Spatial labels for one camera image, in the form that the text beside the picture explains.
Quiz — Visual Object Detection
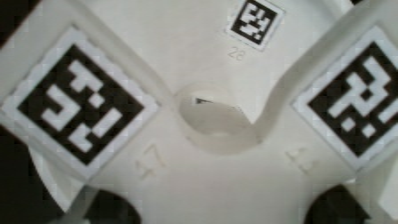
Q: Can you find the white cylindrical table leg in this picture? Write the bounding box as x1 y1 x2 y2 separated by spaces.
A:
179 96 250 137

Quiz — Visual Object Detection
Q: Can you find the white round table top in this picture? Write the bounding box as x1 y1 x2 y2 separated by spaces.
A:
23 0 398 205

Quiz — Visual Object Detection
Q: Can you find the white cross-shaped table base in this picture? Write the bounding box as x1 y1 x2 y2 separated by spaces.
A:
0 0 398 224

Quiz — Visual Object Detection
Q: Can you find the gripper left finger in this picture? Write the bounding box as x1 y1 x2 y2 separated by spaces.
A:
51 187 142 224

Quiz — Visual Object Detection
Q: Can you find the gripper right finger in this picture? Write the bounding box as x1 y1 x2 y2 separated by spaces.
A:
302 184 389 224

